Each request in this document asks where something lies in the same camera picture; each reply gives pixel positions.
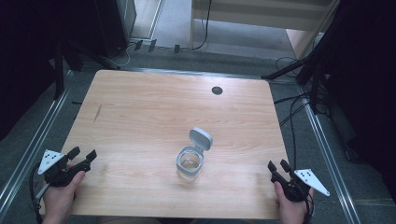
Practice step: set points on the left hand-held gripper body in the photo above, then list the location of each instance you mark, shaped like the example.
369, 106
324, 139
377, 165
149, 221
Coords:
57, 172

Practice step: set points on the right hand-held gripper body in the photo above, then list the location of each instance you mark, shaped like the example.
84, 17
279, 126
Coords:
300, 185

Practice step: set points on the clear jar with grey flip lid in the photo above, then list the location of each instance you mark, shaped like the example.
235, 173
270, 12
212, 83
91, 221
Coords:
193, 155

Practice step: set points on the person's right hand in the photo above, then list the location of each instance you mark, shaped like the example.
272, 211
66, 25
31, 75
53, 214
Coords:
291, 208

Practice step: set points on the person's left hand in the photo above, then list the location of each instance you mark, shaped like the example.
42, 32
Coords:
60, 199

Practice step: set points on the black metal stand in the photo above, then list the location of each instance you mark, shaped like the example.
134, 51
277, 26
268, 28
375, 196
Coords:
59, 71

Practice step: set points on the round grey table grommet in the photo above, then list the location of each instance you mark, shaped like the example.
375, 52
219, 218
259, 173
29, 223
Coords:
217, 90

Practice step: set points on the black tripod stand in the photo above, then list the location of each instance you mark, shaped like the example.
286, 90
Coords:
311, 65

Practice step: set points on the black cabinet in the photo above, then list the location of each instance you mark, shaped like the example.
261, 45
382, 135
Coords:
115, 25

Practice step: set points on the aluminium floor rail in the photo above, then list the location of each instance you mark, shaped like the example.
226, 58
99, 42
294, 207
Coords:
330, 161
29, 146

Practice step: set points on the small black bracket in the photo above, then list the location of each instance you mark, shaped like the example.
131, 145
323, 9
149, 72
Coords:
138, 45
152, 45
177, 48

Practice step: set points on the white desk frame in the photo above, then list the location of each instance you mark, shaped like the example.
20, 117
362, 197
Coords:
249, 14

